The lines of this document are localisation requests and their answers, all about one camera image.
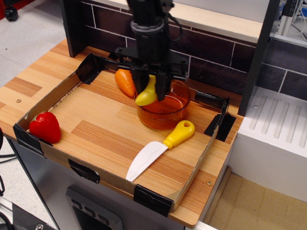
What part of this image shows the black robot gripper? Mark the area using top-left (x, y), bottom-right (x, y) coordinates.
top-left (115, 20), bottom-right (188, 102)

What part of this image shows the toy knife yellow handle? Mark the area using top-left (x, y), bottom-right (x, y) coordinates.
top-left (125, 120), bottom-right (196, 183)

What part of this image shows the red toy strawberry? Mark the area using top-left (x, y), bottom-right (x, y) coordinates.
top-left (29, 112), bottom-right (61, 144)

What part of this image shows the cardboard fence with black tape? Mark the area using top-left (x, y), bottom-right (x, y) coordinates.
top-left (13, 54), bottom-right (235, 216)

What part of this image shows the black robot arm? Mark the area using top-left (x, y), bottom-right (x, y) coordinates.
top-left (115, 0), bottom-right (189, 101)

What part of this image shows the dark grey upright post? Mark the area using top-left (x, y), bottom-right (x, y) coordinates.
top-left (238, 0), bottom-right (280, 116)

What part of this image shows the white toy sink drainer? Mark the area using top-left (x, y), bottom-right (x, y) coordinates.
top-left (229, 87), bottom-right (307, 202)

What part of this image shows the black caster wheel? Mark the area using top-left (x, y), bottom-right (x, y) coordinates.
top-left (4, 5), bottom-right (18, 22)

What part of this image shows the orange toy carrot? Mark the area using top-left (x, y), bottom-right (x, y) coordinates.
top-left (115, 69), bottom-right (136, 97)

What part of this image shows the transparent orange plastic pot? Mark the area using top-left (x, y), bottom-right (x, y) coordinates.
top-left (137, 80), bottom-right (190, 130)

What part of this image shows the grey toy oven front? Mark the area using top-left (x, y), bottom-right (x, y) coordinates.
top-left (65, 188), bottom-right (124, 230)

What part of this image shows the yellow toy banana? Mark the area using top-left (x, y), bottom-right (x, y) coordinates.
top-left (135, 75), bottom-right (158, 106)

